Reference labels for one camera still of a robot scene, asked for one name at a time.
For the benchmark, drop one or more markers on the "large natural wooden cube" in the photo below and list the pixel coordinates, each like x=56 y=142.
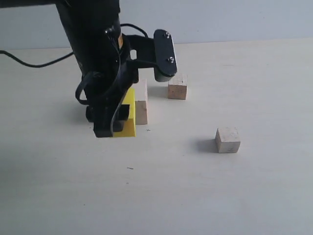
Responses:
x=141 y=102

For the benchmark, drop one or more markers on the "small wooden cube with marks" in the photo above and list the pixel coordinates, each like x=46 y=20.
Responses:
x=177 y=87

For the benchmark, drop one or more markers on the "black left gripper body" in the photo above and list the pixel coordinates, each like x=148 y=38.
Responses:
x=107 y=85

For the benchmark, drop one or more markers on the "yellow painted wooden cube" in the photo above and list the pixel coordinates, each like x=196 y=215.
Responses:
x=129 y=129

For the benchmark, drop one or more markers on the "small pale wooden cube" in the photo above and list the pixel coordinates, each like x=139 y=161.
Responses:
x=227 y=140

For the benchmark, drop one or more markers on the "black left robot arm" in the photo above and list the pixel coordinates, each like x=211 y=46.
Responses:
x=94 y=33

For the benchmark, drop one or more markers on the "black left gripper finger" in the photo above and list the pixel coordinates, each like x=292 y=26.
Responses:
x=123 y=112
x=105 y=121

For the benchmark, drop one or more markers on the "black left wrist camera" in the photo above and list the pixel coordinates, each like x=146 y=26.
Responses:
x=157 y=53

